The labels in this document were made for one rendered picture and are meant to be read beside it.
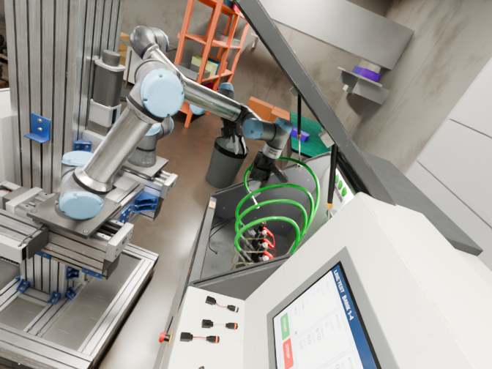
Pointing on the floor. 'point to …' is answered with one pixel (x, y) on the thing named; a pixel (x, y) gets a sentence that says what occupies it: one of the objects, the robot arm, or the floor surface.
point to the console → (387, 288)
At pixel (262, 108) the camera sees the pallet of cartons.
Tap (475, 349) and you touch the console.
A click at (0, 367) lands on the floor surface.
